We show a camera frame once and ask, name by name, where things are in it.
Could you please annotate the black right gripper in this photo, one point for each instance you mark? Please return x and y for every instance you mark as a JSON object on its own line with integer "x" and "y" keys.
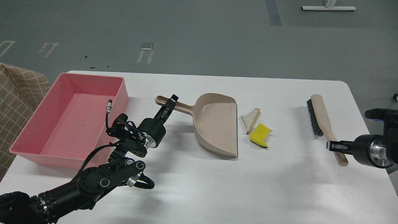
{"x": 369, "y": 150}

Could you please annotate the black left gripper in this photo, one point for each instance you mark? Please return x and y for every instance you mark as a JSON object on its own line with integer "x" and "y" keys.
{"x": 154, "y": 129}

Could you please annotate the beige hand brush black bristles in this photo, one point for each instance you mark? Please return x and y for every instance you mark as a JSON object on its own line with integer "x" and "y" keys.
{"x": 319, "y": 118}

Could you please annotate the beige plastic dustpan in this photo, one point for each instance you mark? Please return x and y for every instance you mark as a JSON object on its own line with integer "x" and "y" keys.
{"x": 213, "y": 121}

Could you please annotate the white bread slice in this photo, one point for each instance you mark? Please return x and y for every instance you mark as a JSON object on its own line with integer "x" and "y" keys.
{"x": 249, "y": 119}

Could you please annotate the yellow green sponge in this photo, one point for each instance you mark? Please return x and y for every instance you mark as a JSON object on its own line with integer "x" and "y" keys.
{"x": 259, "y": 134}

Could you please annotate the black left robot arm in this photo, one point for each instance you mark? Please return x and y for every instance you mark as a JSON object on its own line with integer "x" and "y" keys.
{"x": 104, "y": 169}

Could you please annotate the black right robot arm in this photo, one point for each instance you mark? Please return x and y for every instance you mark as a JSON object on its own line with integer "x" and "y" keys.
{"x": 390, "y": 130}

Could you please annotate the pink plastic bin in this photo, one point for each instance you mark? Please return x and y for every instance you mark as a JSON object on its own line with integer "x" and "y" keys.
{"x": 69, "y": 123}

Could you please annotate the grey floor socket plate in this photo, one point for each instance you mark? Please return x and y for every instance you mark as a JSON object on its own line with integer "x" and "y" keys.
{"x": 147, "y": 46}

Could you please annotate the white table leg base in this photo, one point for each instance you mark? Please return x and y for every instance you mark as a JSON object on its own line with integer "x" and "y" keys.
{"x": 329, "y": 5}

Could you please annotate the beige checkered cloth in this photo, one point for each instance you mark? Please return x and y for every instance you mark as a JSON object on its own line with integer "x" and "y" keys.
{"x": 21, "y": 92}

